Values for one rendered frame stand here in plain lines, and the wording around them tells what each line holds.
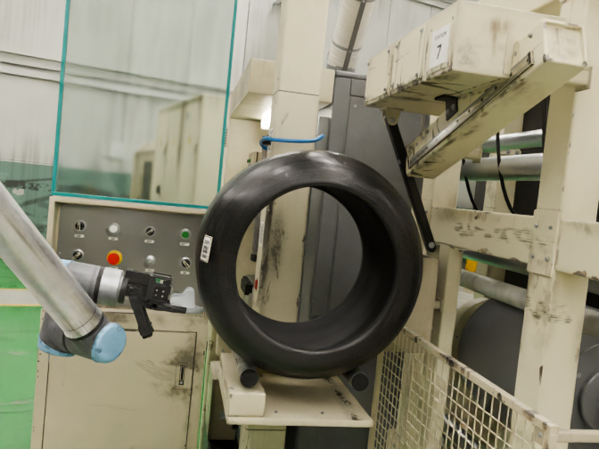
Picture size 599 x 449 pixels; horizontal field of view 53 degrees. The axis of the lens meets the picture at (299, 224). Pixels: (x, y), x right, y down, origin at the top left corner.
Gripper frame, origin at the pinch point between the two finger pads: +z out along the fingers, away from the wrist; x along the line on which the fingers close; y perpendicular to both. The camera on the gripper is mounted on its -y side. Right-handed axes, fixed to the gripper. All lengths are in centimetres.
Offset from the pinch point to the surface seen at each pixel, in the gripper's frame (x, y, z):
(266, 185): -11.8, 34.4, 8.0
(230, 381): -1.9, -15.8, 11.2
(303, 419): -10.0, -19.6, 29.8
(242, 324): -11.9, 1.2, 9.4
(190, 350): 55, -25, 4
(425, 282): 20, 17, 67
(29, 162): 852, 11, -247
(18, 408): 200, -113, -73
